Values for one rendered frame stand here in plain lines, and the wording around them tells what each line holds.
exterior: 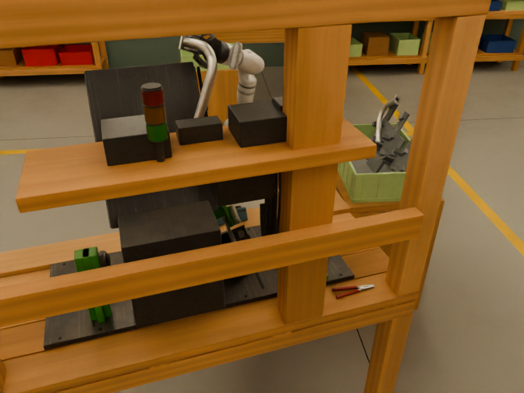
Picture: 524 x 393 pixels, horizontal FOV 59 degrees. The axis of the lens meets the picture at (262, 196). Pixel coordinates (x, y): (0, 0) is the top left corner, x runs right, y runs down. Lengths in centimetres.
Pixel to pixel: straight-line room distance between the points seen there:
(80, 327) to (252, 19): 113
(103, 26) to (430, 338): 242
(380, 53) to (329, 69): 596
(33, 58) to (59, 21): 600
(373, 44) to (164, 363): 604
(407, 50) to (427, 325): 496
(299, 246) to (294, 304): 29
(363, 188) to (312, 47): 135
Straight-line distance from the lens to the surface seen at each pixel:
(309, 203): 135
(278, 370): 263
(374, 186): 242
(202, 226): 146
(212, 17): 107
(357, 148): 128
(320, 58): 118
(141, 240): 144
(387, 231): 149
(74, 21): 105
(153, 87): 112
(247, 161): 118
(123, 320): 169
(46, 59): 701
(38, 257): 206
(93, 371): 160
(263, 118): 123
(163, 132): 115
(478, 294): 331
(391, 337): 196
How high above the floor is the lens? 209
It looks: 32 degrees down
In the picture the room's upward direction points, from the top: straight up
